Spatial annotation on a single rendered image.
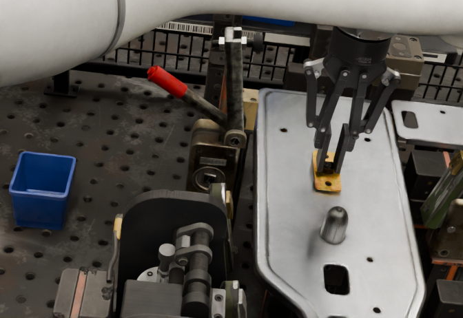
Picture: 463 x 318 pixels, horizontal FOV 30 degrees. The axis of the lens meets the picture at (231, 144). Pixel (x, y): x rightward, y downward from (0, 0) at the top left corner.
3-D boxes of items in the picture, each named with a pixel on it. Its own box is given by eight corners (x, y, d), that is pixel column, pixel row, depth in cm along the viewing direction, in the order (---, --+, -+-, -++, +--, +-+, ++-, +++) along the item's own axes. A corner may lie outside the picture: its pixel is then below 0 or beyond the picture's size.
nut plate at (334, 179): (342, 192, 122) (343, 186, 121) (315, 189, 121) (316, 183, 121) (337, 153, 128) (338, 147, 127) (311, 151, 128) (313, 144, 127)
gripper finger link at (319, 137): (328, 121, 118) (306, 118, 118) (322, 149, 121) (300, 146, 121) (328, 114, 119) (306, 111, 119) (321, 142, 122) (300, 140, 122)
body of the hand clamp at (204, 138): (211, 313, 141) (240, 149, 119) (170, 309, 140) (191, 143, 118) (213, 285, 145) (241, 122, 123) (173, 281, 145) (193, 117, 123)
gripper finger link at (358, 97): (355, 55, 115) (366, 56, 115) (347, 122, 122) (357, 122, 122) (358, 72, 111) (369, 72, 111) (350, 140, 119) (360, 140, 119)
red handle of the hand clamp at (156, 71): (244, 136, 118) (153, 73, 112) (234, 145, 119) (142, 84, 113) (245, 118, 122) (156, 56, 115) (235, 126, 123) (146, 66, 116)
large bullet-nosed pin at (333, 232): (342, 252, 115) (353, 217, 111) (318, 250, 115) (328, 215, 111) (340, 236, 118) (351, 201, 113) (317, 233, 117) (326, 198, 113)
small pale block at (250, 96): (227, 272, 148) (258, 103, 125) (207, 270, 148) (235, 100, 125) (228, 257, 151) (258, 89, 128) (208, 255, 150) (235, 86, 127)
